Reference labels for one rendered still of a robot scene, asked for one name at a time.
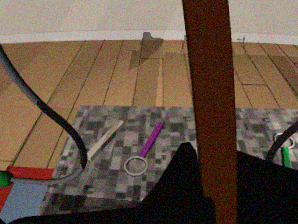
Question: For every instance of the grey ring with purple handle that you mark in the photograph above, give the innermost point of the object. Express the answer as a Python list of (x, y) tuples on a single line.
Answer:
[(144, 150)]

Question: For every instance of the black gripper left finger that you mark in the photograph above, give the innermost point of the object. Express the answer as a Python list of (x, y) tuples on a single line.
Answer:
[(177, 198)]

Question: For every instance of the orange handle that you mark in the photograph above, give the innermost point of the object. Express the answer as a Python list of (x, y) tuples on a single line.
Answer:
[(207, 25)]

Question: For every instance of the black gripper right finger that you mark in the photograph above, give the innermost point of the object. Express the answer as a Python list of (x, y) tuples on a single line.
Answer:
[(267, 192)]

